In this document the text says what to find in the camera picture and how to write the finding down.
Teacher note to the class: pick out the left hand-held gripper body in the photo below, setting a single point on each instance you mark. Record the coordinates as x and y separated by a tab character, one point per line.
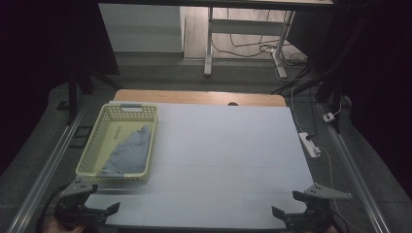
73	207

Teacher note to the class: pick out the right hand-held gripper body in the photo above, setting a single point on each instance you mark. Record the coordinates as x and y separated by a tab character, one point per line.
315	213

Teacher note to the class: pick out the pale yellow plastic basket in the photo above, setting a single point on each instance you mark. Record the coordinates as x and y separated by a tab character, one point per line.
92	145

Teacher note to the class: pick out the blue-grey cloth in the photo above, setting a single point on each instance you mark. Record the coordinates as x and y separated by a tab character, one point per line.
129	153

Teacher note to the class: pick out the person's right hand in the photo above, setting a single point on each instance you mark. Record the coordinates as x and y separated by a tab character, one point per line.
331	229

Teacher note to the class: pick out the person's left hand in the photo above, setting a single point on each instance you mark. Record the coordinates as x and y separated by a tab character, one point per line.
56	228

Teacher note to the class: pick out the white power strip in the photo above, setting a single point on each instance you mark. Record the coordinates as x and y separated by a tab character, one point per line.
309	145

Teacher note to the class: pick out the white table mat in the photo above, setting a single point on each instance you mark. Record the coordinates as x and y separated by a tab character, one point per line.
226	155

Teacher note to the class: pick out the small white adapter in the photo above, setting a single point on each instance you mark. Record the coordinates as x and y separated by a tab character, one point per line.
328	117

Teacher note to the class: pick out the black metal stand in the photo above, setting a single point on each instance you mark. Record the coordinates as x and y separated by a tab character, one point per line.
327	87
73	93

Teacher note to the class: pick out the wooden table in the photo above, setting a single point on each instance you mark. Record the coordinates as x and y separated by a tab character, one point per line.
194	97

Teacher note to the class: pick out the white cabinet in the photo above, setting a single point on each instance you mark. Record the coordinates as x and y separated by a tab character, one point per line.
141	29

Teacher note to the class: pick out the aluminium rail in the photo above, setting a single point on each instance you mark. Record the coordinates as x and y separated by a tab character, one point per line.
45	171
354	178

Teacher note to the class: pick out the white desk frame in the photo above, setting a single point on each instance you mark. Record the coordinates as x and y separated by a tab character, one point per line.
246	26

